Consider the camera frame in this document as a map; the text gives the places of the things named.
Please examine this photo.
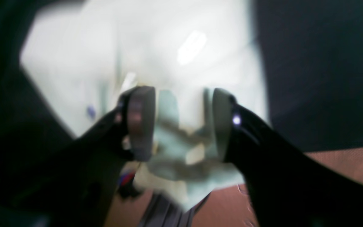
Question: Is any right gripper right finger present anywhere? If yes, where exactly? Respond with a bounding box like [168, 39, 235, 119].
[213, 89, 363, 227]

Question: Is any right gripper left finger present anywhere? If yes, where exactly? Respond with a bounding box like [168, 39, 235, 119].
[0, 86, 156, 227]

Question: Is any black table cloth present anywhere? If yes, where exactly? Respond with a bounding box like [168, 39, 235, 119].
[0, 0, 363, 179]

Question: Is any light green T-shirt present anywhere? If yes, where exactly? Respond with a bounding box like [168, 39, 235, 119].
[19, 0, 271, 211]

